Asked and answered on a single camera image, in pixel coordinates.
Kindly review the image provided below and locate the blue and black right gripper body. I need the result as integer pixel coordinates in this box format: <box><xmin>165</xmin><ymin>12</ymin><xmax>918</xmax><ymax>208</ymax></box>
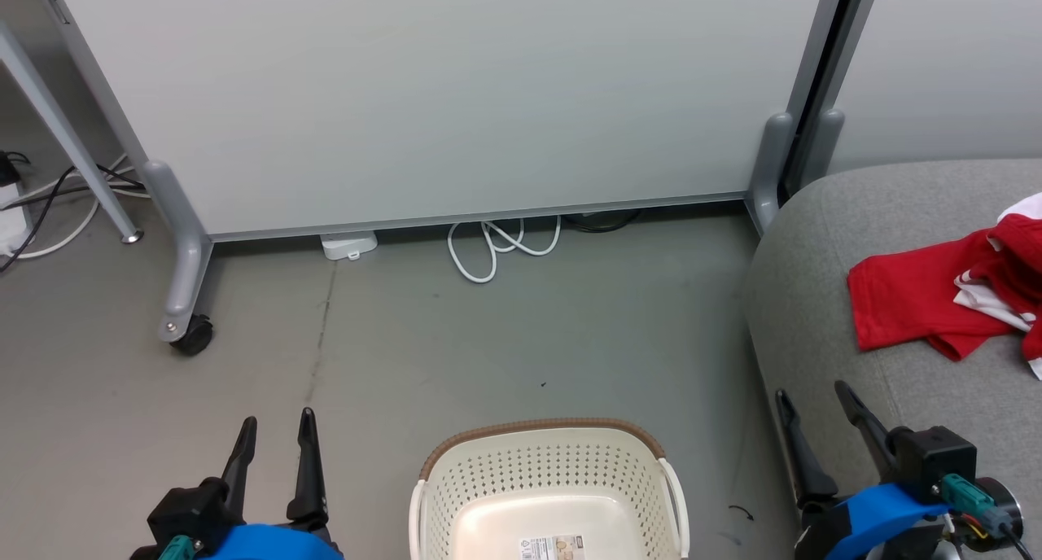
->
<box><xmin>794</xmin><ymin>482</ymin><xmax>951</xmax><ymax>560</ymax></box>

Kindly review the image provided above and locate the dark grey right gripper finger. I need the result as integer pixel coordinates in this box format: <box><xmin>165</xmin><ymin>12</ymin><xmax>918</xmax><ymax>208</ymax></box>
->
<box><xmin>834</xmin><ymin>380</ymin><xmax>897</xmax><ymax>480</ymax></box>
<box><xmin>774</xmin><ymin>388</ymin><xmax>840</xmax><ymax>509</ymax></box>

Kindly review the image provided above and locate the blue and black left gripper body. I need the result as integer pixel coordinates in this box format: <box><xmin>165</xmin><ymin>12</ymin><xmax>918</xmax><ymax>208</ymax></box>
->
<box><xmin>195</xmin><ymin>514</ymin><xmax>344</xmax><ymax>560</ymax></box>

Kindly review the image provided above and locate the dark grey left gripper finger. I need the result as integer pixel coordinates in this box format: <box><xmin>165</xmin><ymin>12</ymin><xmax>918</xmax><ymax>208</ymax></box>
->
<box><xmin>222</xmin><ymin>417</ymin><xmax>259</xmax><ymax>517</ymax></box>
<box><xmin>286</xmin><ymin>407</ymin><xmax>330</xmax><ymax>525</ymax></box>

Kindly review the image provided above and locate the red and white garment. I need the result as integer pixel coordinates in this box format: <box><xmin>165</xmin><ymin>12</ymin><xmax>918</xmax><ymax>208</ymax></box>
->
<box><xmin>846</xmin><ymin>191</ymin><xmax>1042</xmax><ymax>382</ymax></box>

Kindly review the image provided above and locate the cream perforated laundry basket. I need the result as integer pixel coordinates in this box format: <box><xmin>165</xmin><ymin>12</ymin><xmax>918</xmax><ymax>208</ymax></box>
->
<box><xmin>408</xmin><ymin>417</ymin><xmax>692</xmax><ymax>560</ymax></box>

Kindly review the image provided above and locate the grey fabric sofa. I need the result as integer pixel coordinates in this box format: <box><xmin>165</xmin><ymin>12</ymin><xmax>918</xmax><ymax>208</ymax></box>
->
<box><xmin>742</xmin><ymin>159</ymin><xmax>1042</xmax><ymax>560</ymax></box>

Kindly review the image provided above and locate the small white adapter box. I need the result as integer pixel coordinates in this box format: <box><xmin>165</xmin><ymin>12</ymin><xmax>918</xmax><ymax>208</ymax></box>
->
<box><xmin>319</xmin><ymin>230</ymin><xmax>380</xmax><ymax>262</ymax></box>

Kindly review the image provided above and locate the paper label sticker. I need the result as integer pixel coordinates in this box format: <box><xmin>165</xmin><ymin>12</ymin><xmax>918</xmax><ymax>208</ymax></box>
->
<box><xmin>518</xmin><ymin>533</ymin><xmax>586</xmax><ymax>560</ymax></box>

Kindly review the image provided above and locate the white power strip with plugs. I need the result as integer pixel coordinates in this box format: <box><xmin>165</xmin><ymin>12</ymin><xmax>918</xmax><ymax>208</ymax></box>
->
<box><xmin>0</xmin><ymin>181</ymin><xmax>34</xmax><ymax>256</ymax></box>

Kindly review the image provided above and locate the grey table leg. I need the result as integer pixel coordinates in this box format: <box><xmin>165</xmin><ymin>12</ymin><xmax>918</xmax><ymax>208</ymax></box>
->
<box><xmin>0</xmin><ymin>19</ymin><xmax>145</xmax><ymax>245</ymax></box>

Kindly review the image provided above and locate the white partition panel with caster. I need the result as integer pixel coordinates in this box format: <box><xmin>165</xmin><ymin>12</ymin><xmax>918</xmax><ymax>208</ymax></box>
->
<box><xmin>27</xmin><ymin>0</ymin><xmax>853</xmax><ymax>357</ymax></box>

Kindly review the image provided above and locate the teal right camera connector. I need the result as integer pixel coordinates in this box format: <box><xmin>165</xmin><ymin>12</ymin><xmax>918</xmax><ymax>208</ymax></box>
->
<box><xmin>939</xmin><ymin>472</ymin><xmax>999</xmax><ymax>529</ymax></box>

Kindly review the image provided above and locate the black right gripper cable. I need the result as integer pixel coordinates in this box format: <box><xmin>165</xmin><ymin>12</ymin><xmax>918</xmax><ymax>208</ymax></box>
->
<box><xmin>947</xmin><ymin>510</ymin><xmax>1036</xmax><ymax>560</ymax></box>

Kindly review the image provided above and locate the coiled white cable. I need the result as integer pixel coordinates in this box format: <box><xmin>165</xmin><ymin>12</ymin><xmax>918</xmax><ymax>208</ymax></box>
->
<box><xmin>446</xmin><ymin>215</ymin><xmax>563</xmax><ymax>285</ymax></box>

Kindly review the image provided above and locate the thin white floor cable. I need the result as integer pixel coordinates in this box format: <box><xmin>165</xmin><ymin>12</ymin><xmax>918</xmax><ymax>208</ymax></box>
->
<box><xmin>15</xmin><ymin>153</ymin><xmax>153</xmax><ymax>260</ymax></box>

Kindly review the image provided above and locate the dark cable under partition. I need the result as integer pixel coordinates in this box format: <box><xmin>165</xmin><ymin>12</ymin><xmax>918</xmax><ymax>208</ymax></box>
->
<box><xmin>562</xmin><ymin>208</ymin><xmax>645</xmax><ymax>234</ymax></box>

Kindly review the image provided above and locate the tangle of cables left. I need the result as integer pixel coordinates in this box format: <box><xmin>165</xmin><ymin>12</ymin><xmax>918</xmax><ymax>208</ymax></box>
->
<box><xmin>0</xmin><ymin>161</ymin><xmax>149</xmax><ymax>273</ymax></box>

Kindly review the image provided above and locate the white partition panel grey post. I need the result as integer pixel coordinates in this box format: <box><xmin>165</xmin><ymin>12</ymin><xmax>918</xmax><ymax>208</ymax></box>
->
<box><xmin>801</xmin><ymin>0</ymin><xmax>1042</xmax><ymax>196</ymax></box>

